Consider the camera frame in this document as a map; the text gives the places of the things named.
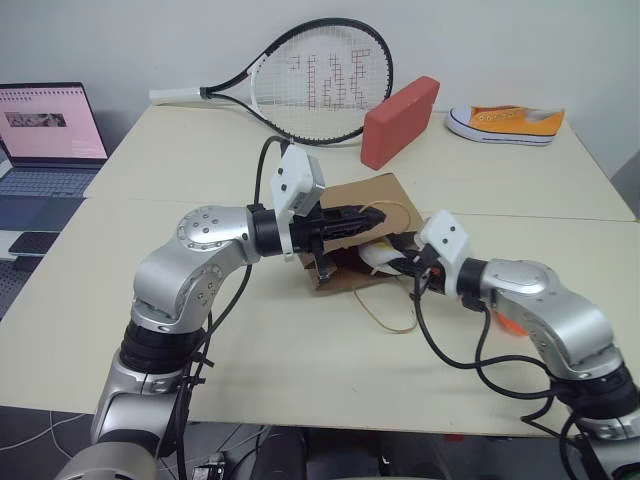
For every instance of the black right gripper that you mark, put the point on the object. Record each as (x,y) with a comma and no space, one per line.
(425,270)

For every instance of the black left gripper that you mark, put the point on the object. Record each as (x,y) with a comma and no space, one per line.
(330,227)

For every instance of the brown paper bag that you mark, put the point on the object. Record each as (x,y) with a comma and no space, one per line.
(370,200)

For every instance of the white and yellow plush toy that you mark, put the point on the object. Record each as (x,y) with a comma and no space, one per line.
(380,255)

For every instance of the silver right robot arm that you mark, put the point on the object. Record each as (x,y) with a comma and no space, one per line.
(560,310)

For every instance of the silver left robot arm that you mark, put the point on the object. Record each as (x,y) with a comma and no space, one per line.
(165,280)

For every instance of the red rectangular block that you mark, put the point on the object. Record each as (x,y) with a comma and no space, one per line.
(395,125)

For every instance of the black and white tennis racket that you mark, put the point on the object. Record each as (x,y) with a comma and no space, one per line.
(325,75)

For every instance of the yellow canvas sneaker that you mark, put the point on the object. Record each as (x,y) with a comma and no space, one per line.
(505,125)

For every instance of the open grey laptop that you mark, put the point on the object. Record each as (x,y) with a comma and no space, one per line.
(45,150)

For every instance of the black smartphone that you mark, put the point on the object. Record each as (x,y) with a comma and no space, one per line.
(32,244)

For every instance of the dark perforated panel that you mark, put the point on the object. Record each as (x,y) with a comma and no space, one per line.
(10,285)

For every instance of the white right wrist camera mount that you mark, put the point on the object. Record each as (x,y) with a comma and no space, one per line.
(447,237)

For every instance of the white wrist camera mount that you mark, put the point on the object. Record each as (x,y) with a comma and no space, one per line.
(295,175)
(447,237)

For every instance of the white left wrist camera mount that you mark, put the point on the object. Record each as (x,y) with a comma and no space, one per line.
(295,175)

